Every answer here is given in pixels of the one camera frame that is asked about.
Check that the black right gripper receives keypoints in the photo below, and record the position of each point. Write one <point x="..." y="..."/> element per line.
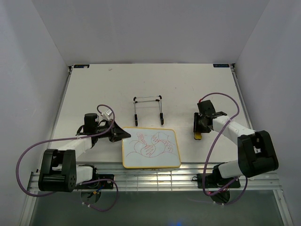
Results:
<point x="196" y="128"/>

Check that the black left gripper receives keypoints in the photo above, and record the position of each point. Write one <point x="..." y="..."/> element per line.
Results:
<point x="116" y="133"/>

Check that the yellow bone-shaped eraser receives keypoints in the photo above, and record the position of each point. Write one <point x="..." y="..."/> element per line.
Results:
<point x="197" y="136"/>

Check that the yellow-framed whiteboard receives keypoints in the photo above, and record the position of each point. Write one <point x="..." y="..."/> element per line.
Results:
<point x="150" y="148"/>

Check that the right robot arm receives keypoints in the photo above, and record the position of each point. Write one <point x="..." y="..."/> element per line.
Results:
<point x="256" y="153"/>

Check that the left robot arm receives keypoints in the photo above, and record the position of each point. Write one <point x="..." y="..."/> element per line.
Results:
<point x="59" y="170"/>

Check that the blue label right corner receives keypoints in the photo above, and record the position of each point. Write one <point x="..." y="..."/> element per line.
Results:
<point x="221" y="65"/>

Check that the blue label corner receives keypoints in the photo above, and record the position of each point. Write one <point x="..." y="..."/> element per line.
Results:
<point x="81" y="66"/>
<point x="221" y="65"/>

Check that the blue label left corner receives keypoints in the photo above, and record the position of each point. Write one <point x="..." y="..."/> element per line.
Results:
<point x="81" y="66"/>

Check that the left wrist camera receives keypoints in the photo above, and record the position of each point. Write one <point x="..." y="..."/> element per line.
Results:
<point x="107" y="114"/>

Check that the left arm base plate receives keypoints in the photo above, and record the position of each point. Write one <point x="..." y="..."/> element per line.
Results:
<point x="104" y="184"/>

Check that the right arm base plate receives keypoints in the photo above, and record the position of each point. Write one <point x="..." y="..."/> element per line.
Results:
<point x="210" y="182"/>

